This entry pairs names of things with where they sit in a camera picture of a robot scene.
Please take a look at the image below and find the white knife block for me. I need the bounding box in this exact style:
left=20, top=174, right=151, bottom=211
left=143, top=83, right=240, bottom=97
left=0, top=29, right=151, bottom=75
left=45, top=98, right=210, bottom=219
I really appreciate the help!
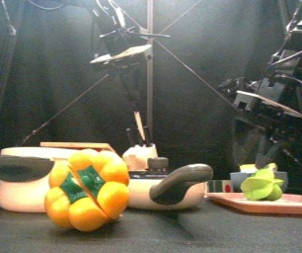
left=121, top=143, right=159, bottom=172

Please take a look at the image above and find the white pot with grey handle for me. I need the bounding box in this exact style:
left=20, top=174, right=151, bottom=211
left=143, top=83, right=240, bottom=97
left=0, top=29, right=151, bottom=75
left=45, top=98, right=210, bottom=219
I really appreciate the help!
left=0, top=146, right=115, bottom=213

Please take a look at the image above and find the metal frame pole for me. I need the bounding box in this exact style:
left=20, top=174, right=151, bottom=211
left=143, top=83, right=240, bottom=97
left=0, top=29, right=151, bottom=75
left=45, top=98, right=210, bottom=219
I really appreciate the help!
left=147, top=0, right=155, bottom=146

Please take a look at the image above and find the flat black box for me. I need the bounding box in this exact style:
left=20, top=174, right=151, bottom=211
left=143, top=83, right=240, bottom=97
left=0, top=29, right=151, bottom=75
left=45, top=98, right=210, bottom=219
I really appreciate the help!
left=128, top=170, right=171, bottom=181

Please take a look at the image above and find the white pan with grey handle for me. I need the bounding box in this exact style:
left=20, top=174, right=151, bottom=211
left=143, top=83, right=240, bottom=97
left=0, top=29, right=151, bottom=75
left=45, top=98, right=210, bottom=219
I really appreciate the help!
left=125, top=163, right=215, bottom=211

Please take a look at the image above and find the black knife handle in block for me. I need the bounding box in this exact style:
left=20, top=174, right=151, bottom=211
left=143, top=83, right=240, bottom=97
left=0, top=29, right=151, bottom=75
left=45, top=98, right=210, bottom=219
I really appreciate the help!
left=125, top=127, right=136, bottom=147
left=144, top=126, right=153, bottom=146

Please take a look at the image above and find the yellow toy bell pepper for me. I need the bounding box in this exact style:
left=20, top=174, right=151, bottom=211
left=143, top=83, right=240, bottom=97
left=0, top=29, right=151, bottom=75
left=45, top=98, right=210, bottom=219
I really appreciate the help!
left=44, top=148, right=132, bottom=233

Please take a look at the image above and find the pink tray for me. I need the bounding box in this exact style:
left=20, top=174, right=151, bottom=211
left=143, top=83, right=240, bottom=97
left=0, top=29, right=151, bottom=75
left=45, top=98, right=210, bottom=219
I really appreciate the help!
left=207, top=192, right=302, bottom=216

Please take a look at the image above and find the small grey block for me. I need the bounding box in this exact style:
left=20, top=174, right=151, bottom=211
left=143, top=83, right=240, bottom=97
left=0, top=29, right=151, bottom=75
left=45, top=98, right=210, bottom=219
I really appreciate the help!
left=147, top=156, right=171, bottom=174

